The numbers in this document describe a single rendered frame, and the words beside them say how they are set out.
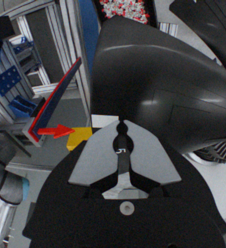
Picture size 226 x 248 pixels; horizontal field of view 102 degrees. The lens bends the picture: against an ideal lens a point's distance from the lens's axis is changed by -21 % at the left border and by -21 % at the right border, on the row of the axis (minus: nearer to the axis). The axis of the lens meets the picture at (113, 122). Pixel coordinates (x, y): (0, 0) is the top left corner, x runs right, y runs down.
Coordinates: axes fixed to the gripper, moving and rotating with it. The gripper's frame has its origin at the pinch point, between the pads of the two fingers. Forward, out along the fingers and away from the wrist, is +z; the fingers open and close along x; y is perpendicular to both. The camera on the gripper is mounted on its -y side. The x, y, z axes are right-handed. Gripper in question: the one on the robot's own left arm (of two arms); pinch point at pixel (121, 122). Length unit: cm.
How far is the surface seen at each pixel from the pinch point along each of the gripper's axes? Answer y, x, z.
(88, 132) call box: 17.4, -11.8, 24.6
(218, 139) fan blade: 4.9, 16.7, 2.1
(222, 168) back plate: 28, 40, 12
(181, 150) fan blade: 7.0, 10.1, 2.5
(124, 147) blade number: 4.8, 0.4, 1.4
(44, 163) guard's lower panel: 62, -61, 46
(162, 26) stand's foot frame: -39, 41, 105
